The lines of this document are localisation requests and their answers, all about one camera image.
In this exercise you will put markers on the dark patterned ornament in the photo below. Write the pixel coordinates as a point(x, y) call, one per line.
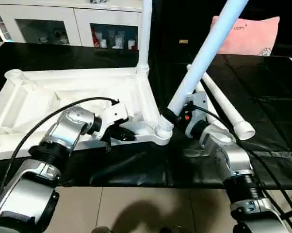
point(100, 1)

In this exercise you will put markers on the black work mat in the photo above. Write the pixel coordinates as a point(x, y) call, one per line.
point(262, 97)

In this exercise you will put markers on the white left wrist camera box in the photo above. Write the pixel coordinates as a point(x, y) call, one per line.
point(114, 116)

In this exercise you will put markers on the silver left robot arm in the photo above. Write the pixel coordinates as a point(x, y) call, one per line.
point(58, 141)

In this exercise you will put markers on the red bottle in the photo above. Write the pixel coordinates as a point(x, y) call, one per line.
point(95, 39)

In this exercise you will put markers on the white plastic table top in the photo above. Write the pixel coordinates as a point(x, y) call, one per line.
point(49, 97)

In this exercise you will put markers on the white glass-door cabinet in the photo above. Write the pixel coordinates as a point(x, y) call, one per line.
point(63, 19)

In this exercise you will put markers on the white plastic table leg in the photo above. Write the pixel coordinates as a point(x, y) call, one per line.
point(146, 34)
point(199, 86)
point(228, 107)
point(204, 58)

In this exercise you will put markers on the black cabinet with gold label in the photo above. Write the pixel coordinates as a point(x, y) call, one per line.
point(185, 24)

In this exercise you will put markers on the pink pillow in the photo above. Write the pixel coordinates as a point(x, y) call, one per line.
point(250, 39)

